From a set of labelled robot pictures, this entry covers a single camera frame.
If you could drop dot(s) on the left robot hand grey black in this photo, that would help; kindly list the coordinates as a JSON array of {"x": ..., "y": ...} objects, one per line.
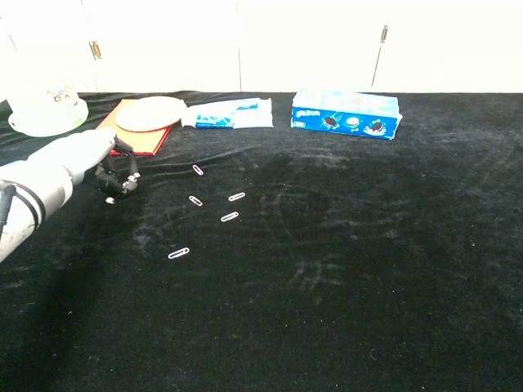
[{"x": 94, "y": 149}]

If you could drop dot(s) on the silver magnetic bead stick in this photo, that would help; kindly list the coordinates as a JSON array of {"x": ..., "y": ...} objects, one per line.
[{"x": 109, "y": 200}]

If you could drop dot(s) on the silver paper clip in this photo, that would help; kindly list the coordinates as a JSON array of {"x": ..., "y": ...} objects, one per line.
[
  {"x": 229, "y": 216},
  {"x": 237, "y": 197},
  {"x": 178, "y": 253},
  {"x": 198, "y": 170},
  {"x": 195, "y": 200}
]

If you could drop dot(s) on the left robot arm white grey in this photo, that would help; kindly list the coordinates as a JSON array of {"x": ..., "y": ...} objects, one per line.
[{"x": 37, "y": 183}]

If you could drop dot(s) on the red flat board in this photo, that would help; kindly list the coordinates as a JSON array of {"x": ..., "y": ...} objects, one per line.
[{"x": 147, "y": 141}]

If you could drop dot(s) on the white printed cup on saucer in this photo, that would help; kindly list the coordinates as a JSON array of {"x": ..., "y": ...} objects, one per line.
[{"x": 45, "y": 116}]

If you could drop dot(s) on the white round plate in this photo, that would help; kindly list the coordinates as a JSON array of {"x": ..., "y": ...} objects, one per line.
[{"x": 149, "y": 113}]

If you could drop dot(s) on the metal door hinge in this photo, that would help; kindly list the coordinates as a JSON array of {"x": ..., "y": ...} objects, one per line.
[{"x": 95, "y": 50}]

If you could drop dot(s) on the black velvet table cloth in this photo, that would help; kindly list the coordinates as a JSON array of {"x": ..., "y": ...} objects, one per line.
[{"x": 286, "y": 265}]

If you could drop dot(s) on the blue cookie box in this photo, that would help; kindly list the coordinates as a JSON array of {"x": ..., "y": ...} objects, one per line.
[{"x": 347, "y": 118}]

